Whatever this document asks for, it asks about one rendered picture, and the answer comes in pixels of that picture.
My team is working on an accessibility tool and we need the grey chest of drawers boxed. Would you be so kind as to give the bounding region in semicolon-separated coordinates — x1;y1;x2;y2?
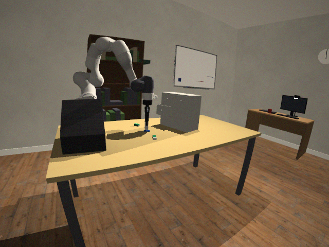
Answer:
162;92;202;132

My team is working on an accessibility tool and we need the grey drawer front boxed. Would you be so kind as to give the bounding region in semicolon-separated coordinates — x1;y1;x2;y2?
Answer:
174;106;189;120
156;104;174;117
162;93;175;105
173;117;187;131
175;95;190;108
161;116;173;127

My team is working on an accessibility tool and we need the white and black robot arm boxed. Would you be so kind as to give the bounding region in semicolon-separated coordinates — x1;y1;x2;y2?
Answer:
73;37;157;100

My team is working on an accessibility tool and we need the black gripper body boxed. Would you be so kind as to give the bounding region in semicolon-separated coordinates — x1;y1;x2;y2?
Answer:
142;100;152;110

